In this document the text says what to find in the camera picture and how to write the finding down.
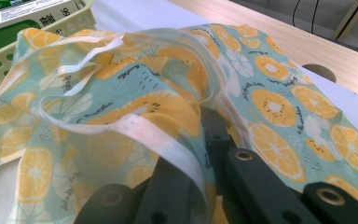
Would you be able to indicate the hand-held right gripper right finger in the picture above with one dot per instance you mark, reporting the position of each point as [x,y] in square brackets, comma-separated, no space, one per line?
[251,186]

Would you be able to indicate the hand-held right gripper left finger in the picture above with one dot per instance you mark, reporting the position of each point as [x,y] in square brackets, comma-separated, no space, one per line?
[164,196]

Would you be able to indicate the orange slice print cloth bag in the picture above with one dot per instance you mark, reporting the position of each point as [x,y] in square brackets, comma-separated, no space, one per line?
[136,102]

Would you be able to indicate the pale yellow plastic basket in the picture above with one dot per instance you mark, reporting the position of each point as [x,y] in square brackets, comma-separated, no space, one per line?
[0,67]

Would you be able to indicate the long green and white box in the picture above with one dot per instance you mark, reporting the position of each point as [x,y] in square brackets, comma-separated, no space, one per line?
[28,14]

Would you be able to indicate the beige wooden post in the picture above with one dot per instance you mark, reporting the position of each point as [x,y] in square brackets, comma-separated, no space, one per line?
[352,18]

